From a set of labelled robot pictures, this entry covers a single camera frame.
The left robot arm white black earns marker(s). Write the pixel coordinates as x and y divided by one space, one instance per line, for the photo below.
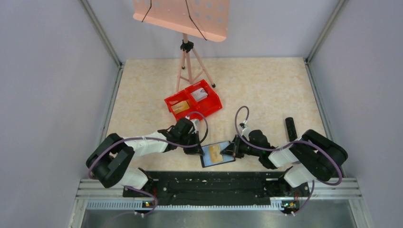
109 163

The red plastic bin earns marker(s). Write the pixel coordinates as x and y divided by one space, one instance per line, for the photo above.
209 105
181 96

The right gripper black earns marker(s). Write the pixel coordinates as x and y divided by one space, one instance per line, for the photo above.
234 148

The white silver card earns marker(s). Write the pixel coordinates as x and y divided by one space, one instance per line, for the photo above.
199 94

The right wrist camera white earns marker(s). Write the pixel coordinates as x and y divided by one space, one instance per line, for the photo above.
243 128

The red plastic bin left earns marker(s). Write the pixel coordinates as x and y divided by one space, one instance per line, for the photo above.
181 96

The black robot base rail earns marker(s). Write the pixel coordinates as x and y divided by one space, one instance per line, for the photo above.
189 190

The gold VIP card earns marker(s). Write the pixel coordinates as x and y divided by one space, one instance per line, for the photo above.
180 107

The pink music stand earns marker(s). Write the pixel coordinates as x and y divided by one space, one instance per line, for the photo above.
206 19

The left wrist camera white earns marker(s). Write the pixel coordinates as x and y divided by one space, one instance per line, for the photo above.
195 122

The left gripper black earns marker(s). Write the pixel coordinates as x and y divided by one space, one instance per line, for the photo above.
194 150

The black leather card holder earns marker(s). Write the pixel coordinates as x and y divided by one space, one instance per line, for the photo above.
205 159

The red plastic bin right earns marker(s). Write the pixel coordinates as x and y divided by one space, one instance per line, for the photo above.
209 105

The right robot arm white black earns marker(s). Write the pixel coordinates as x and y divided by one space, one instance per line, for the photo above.
311 157

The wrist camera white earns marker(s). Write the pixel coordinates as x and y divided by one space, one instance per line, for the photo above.
243 128
195 122

